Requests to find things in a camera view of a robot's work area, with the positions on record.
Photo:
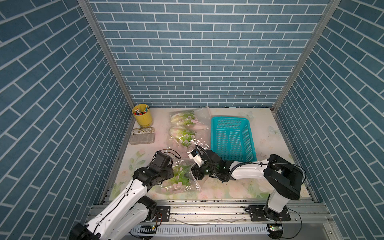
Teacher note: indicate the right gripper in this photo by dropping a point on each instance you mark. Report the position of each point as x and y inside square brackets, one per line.
[196, 169]

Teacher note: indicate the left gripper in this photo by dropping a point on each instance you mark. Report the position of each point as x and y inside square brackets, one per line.
[169, 167]

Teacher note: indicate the zip-top bag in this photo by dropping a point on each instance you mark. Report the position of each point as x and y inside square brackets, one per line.
[203, 139]
[203, 114]
[165, 189]

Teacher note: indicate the chinese cabbage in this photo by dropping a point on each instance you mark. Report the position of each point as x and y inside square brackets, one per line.
[182, 136]
[182, 177]
[188, 120]

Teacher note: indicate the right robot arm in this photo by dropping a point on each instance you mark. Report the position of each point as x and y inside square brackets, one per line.
[286, 178]

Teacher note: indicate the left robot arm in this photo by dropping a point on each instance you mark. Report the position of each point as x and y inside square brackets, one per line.
[132, 206]

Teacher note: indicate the teal plastic basket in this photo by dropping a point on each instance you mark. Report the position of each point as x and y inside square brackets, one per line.
[232, 140]

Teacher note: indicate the grey rectangular box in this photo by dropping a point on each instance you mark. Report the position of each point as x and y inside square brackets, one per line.
[141, 139]

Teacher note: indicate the yellow pen cup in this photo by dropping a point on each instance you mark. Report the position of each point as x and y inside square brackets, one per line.
[142, 115]

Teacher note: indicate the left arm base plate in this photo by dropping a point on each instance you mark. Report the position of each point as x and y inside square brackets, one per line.
[160, 214]

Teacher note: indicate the white vented cable duct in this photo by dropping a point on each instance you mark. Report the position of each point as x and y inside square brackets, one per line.
[206, 230]

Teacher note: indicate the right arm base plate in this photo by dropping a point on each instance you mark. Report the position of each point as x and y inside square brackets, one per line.
[259, 213]

